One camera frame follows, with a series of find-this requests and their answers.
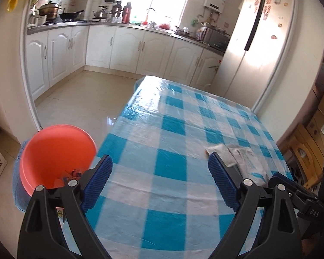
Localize black wok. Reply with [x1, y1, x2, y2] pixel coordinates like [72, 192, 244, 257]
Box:
[58, 10, 85, 21]

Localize blue checked tablecloth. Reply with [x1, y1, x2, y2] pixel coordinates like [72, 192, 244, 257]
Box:
[58, 75, 289, 259]

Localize white refrigerator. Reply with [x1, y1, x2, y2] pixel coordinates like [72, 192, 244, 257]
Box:
[214, 0, 295, 106]

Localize cardboard box with cutout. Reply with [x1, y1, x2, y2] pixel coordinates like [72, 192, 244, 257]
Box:
[282, 124, 324, 189]

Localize light blue stool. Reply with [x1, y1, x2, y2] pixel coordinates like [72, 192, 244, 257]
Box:
[13, 140, 30, 212]

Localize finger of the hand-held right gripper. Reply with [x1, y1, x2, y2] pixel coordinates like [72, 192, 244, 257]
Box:
[268, 172, 318, 214]

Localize white kitchen cabinets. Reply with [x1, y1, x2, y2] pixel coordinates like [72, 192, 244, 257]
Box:
[25, 23, 223, 100]

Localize golden cooking pot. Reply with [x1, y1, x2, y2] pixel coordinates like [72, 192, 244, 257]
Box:
[34, 1, 61, 19]

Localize orange plastic basin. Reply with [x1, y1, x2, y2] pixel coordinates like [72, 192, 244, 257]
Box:
[18, 124, 98, 197]

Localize steel kettle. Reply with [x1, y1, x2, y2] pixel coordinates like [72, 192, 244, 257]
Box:
[93, 5, 109, 19]

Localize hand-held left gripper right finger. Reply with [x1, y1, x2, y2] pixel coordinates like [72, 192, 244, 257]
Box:
[208, 152, 303, 259]

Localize silver foil packet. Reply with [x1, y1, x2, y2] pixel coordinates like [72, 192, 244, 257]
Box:
[206, 144, 237, 167]

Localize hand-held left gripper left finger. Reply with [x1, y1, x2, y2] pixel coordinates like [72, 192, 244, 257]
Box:
[17, 154, 113, 259]

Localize steel toaster oven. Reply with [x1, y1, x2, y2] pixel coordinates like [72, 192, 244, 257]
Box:
[206, 28, 231, 47]

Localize white plastic wrapper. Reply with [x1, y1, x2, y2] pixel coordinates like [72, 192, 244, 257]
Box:
[228, 146, 269, 180]

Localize red thermos flask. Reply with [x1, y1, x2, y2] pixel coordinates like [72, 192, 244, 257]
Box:
[122, 2, 132, 23]

